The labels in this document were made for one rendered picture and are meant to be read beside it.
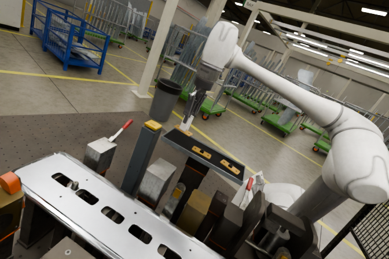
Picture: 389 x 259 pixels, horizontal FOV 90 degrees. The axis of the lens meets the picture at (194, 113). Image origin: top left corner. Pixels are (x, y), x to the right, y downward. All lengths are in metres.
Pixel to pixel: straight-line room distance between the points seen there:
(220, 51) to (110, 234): 0.65
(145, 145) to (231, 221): 0.46
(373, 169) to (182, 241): 0.57
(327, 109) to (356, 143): 0.14
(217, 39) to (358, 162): 0.55
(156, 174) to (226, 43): 0.51
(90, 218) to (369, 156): 0.79
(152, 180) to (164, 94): 2.84
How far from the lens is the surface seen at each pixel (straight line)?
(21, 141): 1.45
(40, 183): 0.77
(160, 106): 3.56
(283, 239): 0.81
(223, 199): 0.77
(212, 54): 0.71
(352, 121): 0.82
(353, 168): 0.69
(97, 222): 0.69
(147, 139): 0.88
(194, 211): 0.71
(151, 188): 0.73
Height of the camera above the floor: 1.55
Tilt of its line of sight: 19 degrees down
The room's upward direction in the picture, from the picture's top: 24 degrees clockwise
